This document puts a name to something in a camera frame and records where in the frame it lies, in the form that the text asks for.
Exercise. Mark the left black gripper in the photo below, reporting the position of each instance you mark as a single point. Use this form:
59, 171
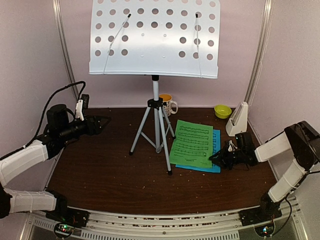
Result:
96, 129

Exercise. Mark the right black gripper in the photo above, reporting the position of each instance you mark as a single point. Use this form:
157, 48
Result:
223, 162

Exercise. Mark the blue paper sheet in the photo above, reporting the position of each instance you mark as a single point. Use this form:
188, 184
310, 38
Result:
216, 140

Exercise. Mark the green sheet music page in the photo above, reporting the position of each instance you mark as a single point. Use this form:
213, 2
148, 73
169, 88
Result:
193, 145

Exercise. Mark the light blue music stand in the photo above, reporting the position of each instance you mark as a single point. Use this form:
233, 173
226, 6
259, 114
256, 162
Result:
178, 38

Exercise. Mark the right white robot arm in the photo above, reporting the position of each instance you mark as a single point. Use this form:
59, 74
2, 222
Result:
300, 142

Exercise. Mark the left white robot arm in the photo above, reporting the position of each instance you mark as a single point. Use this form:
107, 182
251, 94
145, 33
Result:
57, 133

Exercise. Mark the white metronome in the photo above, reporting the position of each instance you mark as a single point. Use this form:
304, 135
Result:
238, 121

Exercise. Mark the small green bowl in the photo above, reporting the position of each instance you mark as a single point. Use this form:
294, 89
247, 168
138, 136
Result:
222, 111

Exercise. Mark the patterned mug with orange inside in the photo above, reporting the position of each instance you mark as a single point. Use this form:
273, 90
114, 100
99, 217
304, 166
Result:
170, 106

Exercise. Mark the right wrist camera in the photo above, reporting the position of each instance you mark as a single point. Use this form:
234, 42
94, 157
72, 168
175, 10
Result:
230, 146

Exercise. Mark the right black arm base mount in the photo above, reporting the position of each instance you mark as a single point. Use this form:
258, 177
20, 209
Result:
266, 211

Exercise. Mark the front aluminium rail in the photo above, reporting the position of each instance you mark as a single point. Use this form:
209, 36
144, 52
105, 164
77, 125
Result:
221, 225

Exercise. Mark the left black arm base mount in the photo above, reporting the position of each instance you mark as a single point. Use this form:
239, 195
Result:
68, 219

